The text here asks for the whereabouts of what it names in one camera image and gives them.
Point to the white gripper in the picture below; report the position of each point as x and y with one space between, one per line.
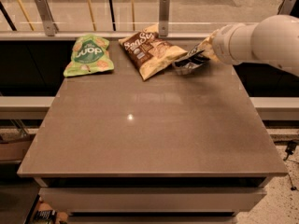
221 45

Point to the blue chip bag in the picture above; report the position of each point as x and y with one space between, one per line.
192 60

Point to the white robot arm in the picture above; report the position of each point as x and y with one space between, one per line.
273 41

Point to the brown chip bag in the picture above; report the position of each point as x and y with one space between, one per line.
149 53

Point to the green chip bag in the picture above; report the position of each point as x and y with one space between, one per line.
89 56

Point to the middle metal railing post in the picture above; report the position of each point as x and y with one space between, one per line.
164 7

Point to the metal railing post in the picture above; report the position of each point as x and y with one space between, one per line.
49 25
286 7
164 7

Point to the right metal railing post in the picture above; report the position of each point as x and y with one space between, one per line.
286 7

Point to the left metal railing post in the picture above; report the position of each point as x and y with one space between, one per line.
49 25

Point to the metal horizontal rail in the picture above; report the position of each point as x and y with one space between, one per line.
70 36

